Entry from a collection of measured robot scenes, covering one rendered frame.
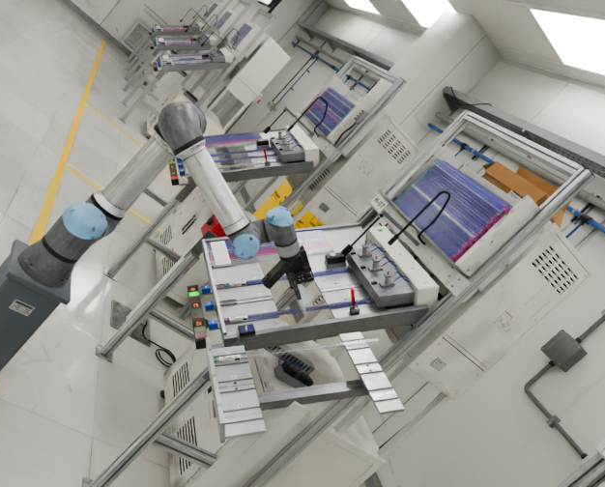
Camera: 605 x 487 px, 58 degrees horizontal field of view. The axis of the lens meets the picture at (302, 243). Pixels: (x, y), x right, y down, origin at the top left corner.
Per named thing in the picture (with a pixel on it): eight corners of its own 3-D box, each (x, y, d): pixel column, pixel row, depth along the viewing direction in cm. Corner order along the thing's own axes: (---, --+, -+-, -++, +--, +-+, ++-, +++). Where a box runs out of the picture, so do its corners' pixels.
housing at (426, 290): (414, 322, 194) (417, 289, 187) (364, 256, 235) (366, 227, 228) (434, 319, 195) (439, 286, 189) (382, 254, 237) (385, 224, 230)
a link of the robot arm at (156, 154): (56, 225, 163) (178, 92, 154) (75, 216, 178) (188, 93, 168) (87, 253, 165) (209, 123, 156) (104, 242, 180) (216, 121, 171)
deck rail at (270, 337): (225, 354, 176) (223, 338, 173) (224, 350, 177) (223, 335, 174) (426, 322, 192) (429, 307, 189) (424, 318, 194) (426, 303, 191)
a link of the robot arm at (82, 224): (37, 237, 152) (66, 201, 149) (57, 226, 165) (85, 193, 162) (71, 265, 154) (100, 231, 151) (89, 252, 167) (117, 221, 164)
